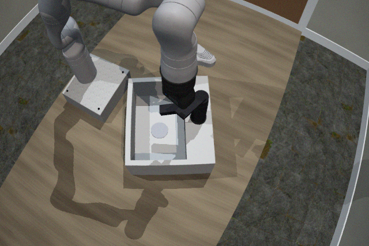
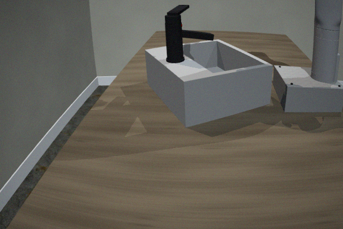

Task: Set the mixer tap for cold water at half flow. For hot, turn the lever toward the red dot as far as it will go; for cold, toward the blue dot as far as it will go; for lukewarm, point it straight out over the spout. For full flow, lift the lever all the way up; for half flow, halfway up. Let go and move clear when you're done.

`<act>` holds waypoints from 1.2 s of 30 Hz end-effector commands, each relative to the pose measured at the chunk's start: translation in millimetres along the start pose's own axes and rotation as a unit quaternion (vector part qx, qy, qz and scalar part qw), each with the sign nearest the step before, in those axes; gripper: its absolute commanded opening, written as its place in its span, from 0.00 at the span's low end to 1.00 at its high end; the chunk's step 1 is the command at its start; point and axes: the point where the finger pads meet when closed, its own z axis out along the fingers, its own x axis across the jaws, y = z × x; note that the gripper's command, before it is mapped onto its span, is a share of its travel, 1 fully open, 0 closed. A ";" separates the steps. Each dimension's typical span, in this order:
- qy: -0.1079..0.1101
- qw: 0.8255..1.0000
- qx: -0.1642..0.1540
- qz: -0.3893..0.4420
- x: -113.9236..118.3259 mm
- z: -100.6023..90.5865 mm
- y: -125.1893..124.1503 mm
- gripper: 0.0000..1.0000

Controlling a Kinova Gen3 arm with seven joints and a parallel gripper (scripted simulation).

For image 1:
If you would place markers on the black mixer tap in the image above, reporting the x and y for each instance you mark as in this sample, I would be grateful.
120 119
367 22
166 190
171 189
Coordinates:
197 109

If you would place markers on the grey rectangular sink basin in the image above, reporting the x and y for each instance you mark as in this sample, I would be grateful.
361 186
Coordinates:
165 145

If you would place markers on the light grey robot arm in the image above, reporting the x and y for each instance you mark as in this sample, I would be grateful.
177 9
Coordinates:
173 24

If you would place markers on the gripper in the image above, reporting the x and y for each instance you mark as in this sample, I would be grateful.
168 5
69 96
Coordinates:
178 84

